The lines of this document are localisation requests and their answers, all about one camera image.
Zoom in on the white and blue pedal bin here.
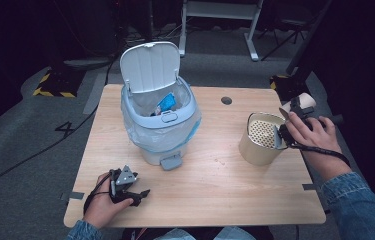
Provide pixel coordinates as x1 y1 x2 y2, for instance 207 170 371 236
119 41 203 172

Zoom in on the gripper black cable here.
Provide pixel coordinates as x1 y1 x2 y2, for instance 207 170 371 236
83 169 115 215
290 142 352 168

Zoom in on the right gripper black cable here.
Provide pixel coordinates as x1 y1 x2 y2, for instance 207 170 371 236
290 142 352 168

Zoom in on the grey floor tape strip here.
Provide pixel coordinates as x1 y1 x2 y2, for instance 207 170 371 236
82 72 108 116

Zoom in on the blue snack chip bag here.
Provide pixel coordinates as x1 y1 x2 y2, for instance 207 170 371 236
154 92 177 117

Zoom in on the beige bucket with strainer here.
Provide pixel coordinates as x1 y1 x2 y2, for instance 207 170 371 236
238 111 290 167

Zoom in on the clear plastic bin liner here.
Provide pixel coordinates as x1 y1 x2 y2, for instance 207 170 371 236
121 81 203 155

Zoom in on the white desk frame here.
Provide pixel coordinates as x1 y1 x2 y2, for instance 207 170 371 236
177 0 265 62

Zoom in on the black tripod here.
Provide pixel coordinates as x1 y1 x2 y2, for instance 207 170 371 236
260 14 310 62

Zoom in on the person's left hand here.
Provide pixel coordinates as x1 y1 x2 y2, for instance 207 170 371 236
84 172 134 230

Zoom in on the person's left leg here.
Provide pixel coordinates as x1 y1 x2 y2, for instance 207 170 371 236
154 228 198 240

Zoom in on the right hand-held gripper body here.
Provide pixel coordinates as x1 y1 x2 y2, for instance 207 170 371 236
273 114 313 150

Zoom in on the person's right leg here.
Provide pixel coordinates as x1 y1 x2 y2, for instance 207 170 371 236
212 226 257 240

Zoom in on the person's leg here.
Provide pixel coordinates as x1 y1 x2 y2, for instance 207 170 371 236
154 228 198 240
212 226 257 240

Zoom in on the black slanted stand post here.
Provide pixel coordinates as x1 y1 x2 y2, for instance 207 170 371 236
285 0 335 77

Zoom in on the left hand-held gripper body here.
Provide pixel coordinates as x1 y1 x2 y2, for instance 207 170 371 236
109 165 138 204

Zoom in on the black yellow striped stand base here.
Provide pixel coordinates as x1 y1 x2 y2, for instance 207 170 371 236
269 74 315 103
32 67 87 99

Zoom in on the bundle of floor cables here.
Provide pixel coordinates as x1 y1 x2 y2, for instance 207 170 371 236
124 24 184 51

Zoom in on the long black floor cable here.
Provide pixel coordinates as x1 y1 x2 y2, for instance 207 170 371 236
0 49 124 200

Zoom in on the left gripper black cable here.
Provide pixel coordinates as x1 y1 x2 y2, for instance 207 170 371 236
83 169 115 215

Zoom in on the person's right hand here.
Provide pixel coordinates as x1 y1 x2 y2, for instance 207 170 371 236
284 112 351 174

